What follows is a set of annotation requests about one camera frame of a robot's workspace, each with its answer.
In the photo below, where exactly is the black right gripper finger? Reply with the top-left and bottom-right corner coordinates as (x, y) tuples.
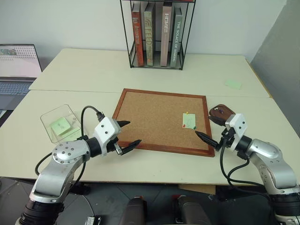
(195, 131), (221, 151)
(208, 116), (226, 127)

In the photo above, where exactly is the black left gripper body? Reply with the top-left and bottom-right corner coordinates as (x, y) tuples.
(106, 119), (124, 156)

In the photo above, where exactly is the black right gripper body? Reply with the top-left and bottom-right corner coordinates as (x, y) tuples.
(219, 126), (235, 148)

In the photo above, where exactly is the green note with drawing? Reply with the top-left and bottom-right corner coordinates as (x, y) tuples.
(182, 112), (196, 129)

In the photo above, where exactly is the wood-framed cork board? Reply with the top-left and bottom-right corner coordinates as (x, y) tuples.
(112, 88), (216, 158)

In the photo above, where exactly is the green sticky note pad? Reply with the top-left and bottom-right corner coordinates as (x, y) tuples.
(224, 78), (243, 90)

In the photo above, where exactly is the brown wooden dish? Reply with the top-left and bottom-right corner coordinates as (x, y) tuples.
(208, 104), (236, 123)

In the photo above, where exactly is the brown cardboard piece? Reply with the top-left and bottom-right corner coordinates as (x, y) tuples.
(178, 183), (217, 195)

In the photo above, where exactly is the black table clamp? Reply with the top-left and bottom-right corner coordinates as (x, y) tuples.
(69, 181), (91, 195)

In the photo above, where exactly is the dark rounded shape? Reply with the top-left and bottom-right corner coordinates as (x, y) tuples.
(119, 196), (149, 225)
(172, 195), (212, 225)

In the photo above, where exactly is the clear plastic tray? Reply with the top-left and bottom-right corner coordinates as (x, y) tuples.
(40, 104), (89, 144)

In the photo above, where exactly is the small black box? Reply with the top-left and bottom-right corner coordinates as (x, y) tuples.
(85, 215), (103, 225)

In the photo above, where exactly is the grey-green book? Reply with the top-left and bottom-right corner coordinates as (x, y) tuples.
(169, 6), (184, 69)

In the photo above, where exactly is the orange book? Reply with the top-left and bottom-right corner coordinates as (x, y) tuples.
(131, 1), (144, 67)

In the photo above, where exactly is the beige patterned book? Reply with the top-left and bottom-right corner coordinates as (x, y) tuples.
(143, 2), (156, 67)

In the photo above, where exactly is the open laptop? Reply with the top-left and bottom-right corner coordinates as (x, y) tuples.
(0, 43), (43, 111)

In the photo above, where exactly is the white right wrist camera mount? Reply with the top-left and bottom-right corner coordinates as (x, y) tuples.
(225, 113), (248, 151)

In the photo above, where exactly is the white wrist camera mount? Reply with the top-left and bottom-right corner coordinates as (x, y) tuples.
(93, 117), (123, 156)
(225, 113), (248, 151)

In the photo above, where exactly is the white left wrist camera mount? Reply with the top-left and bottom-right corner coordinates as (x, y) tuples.
(93, 117), (123, 156)

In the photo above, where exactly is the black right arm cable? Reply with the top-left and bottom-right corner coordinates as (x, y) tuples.
(218, 138), (270, 195)

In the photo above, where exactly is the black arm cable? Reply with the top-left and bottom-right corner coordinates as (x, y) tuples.
(35, 106), (105, 184)
(218, 138), (270, 195)

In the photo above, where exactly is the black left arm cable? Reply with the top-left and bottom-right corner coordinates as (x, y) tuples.
(35, 106), (105, 184)

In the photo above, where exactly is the black wire book rack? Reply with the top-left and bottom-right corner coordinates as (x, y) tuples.
(120, 0), (196, 71)

